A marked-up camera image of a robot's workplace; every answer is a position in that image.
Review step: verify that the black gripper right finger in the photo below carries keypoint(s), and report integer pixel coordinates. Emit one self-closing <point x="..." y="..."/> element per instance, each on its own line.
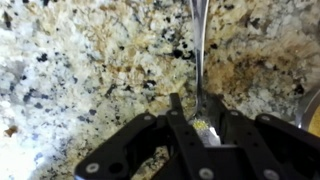
<point x="273" y="146"/>

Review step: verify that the silver metal spoon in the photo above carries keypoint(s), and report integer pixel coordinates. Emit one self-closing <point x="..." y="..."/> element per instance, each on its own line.
<point x="200" y="50"/>

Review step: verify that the yellow grain pile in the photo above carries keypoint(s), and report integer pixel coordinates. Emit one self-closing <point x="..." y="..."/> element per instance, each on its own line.
<point x="316" y="123"/>

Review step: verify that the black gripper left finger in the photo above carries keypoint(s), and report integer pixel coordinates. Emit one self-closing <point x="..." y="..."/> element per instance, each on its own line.
<point x="126" y="146"/>

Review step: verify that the silver bowl holding yellow grains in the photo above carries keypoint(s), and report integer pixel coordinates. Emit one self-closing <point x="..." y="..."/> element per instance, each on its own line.
<point x="303" y="113"/>

